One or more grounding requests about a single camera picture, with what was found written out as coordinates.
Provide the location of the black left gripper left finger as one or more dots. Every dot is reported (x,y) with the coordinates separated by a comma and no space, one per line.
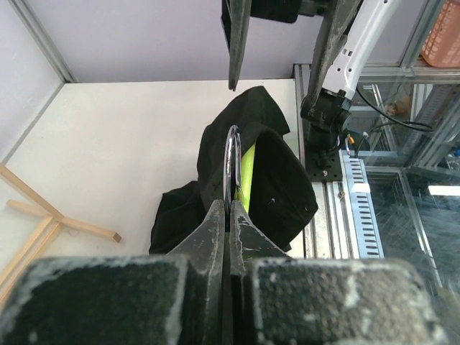
(173,298)

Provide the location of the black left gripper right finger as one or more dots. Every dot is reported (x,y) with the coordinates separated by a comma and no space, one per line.
(282,300)

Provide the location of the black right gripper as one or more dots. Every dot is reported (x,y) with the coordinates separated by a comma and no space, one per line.
(338,17)

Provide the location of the black button shirt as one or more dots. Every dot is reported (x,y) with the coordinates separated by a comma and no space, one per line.
(282,201)

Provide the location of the green plastic hanger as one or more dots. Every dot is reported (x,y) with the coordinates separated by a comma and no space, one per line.
(238,171)

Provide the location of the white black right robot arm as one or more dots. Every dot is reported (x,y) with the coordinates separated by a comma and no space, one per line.
(325,122)

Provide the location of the orange perforated basket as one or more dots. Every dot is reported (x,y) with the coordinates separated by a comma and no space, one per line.
(441,47)

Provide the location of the aluminium extrusion rail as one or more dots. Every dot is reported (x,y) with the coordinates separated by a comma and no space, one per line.
(331,233)

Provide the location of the blue slotted cable duct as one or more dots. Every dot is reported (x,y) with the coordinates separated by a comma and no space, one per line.
(360,209)

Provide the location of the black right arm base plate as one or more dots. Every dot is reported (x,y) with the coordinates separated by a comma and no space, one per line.
(324,167)

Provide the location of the wooden clothes rack frame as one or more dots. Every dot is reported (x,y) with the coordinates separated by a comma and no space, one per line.
(29,225)

